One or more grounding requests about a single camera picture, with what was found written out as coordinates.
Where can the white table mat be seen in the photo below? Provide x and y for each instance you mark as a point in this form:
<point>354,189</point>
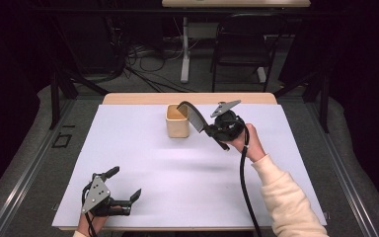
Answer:
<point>164,184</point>

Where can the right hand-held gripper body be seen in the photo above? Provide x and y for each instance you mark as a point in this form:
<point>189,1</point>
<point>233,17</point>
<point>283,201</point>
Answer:
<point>228,125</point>

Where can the wooden table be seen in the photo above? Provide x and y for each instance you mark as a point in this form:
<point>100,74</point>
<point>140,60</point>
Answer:
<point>144,98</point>

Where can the white-legged wooden desk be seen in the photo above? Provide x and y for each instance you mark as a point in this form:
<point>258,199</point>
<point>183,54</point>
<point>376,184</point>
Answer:
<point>185,59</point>

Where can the black chair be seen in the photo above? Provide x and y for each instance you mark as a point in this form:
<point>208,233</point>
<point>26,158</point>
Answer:
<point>243,49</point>

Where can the beige square cup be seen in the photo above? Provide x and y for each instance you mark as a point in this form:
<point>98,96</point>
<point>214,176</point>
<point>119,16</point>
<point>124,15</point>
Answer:
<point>177,126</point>

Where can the black metal frame stand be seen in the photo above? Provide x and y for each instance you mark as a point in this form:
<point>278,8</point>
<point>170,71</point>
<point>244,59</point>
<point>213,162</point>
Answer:
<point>55,98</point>
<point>324,102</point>

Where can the person's right hand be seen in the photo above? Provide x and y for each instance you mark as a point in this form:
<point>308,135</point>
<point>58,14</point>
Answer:
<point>251,144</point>

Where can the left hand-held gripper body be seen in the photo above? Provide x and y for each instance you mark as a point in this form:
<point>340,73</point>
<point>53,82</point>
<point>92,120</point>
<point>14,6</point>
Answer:
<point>95,195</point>

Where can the aluminium floor rail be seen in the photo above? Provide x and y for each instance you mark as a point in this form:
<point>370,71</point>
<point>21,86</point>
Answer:
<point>342,168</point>
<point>29,168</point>

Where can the person's left hand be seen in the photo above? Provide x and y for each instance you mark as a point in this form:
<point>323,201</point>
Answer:
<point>91,223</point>

